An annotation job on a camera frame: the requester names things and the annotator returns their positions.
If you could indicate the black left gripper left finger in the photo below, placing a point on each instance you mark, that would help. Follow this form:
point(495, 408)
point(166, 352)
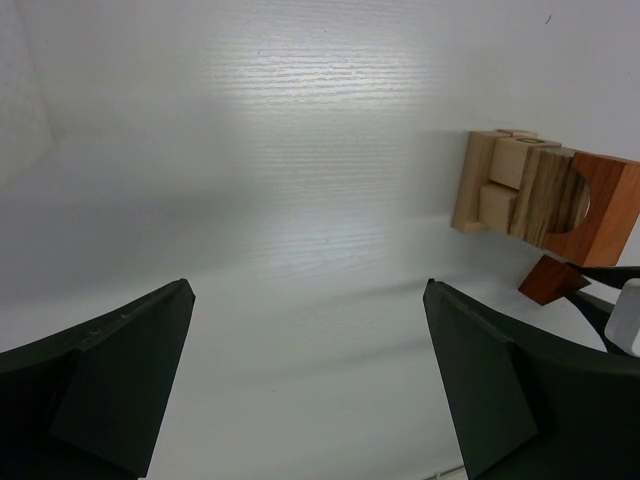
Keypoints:
point(88, 402)

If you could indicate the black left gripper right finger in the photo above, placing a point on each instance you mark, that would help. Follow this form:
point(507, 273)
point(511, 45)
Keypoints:
point(527, 404)

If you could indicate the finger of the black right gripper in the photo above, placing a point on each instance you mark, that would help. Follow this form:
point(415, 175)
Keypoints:
point(597, 313)
point(614, 277)

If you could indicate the red-brown wooden triangle block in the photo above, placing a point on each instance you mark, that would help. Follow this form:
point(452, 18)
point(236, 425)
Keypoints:
point(550, 280)

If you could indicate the red-brown wooden arch block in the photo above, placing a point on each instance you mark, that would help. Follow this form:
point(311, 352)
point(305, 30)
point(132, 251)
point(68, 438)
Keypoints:
point(598, 241)

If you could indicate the small light wooden block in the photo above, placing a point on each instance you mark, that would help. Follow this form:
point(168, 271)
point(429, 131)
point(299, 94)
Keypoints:
point(496, 207)

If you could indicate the light wooden letter cube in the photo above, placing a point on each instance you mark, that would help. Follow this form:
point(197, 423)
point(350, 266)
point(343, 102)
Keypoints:
point(509, 158)

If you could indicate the striped brown wooden block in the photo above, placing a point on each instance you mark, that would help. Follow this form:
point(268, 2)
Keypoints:
point(553, 197)

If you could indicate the light wooden long block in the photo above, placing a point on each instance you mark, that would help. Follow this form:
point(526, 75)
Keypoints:
point(474, 175)

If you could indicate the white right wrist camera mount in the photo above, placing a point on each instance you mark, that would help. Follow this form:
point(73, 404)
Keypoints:
point(623, 326)

